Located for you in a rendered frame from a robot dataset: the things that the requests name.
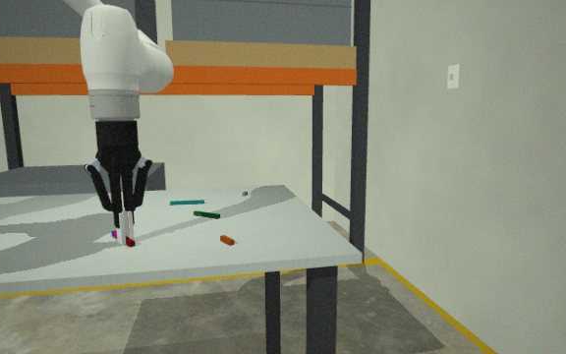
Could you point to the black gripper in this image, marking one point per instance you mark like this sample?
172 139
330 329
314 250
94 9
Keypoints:
118 153

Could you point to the red rod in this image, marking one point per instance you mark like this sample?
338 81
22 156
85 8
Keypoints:
130 242

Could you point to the green rod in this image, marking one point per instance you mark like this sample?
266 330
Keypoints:
207 214

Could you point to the turquoise rod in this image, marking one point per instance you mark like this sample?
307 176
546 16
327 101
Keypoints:
187 202

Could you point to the orange rod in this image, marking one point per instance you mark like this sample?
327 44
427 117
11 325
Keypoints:
227 240

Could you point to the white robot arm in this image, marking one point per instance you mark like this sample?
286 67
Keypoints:
118 60

